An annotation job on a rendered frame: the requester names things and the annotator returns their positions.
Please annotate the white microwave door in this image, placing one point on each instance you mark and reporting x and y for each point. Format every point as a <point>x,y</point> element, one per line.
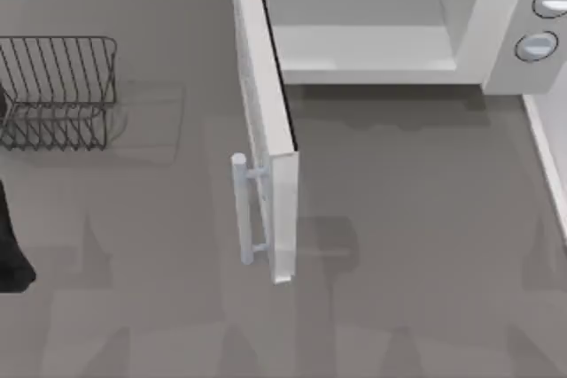
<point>266,99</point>

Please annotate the pale microwave oven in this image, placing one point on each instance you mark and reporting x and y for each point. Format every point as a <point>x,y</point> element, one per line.
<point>376,50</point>

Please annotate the grey microwave knob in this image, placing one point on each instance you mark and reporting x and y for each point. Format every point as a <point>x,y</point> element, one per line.
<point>536,46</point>
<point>551,1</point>

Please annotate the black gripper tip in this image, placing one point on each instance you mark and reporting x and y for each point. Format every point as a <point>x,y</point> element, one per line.
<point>11,245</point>

